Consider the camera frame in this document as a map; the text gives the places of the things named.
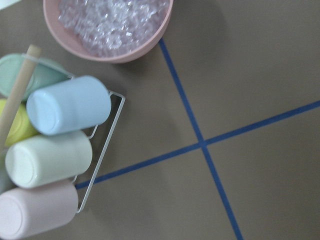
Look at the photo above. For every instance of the pink bowl of ice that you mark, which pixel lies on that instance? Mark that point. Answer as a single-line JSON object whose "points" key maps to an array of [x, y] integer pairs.
{"points": [[108, 30]]}

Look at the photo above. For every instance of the blue cup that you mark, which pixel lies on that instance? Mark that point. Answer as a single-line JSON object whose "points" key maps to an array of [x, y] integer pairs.
{"points": [[79, 103]]}

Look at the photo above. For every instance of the mint green cup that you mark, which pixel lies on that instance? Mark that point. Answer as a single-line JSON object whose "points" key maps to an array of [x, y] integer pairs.
{"points": [[46, 73]]}

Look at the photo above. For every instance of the cream white cup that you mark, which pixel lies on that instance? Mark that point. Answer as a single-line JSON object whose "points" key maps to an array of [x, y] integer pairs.
{"points": [[42, 160]]}

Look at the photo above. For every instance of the yellow cup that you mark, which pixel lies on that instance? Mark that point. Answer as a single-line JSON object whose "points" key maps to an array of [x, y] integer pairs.
{"points": [[21, 128]]}

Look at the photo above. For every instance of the pink cup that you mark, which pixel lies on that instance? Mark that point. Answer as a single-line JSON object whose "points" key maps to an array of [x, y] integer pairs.
{"points": [[28, 212]]}

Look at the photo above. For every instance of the white bear serving tray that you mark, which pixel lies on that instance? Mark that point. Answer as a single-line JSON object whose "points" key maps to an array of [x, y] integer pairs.
{"points": [[7, 3]]}

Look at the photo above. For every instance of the white wire cup rack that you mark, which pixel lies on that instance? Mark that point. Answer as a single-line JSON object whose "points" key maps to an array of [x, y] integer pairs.
{"points": [[117, 103]]}

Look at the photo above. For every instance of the wooden rack handle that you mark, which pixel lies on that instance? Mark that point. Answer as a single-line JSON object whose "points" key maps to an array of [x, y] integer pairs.
{"points": [[18, 90]]}

